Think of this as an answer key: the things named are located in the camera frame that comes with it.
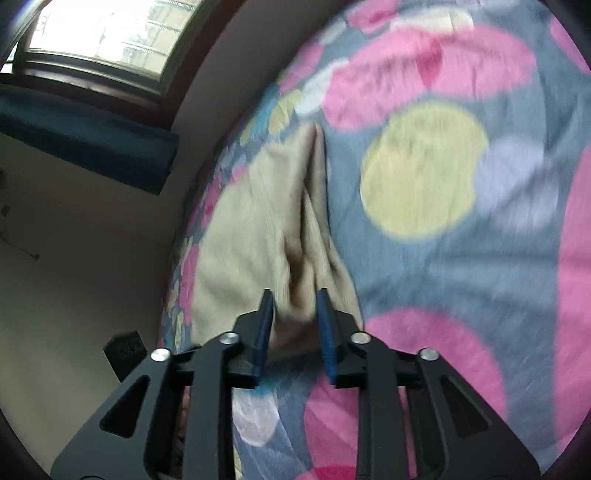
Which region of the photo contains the blue window curtain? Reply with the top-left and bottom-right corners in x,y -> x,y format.
0,88 -> 181,195

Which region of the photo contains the beige cloth garment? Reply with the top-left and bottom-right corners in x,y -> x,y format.
189,122 -> 365,365

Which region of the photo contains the black wall socket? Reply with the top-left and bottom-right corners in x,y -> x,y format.
104,330 -> 147,383

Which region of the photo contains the wooden framed window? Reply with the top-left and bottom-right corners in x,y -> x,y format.
0,0 -> 245,131

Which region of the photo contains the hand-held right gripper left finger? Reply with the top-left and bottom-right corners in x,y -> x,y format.
51,288 -> 278,480

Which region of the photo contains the dotted quilted bedspread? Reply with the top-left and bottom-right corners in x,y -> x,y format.
157,0 -> 591,480

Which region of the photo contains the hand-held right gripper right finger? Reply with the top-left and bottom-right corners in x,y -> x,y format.
316,287 -> 541,480

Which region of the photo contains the window pane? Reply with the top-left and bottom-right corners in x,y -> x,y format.
25,0 -> 204,79

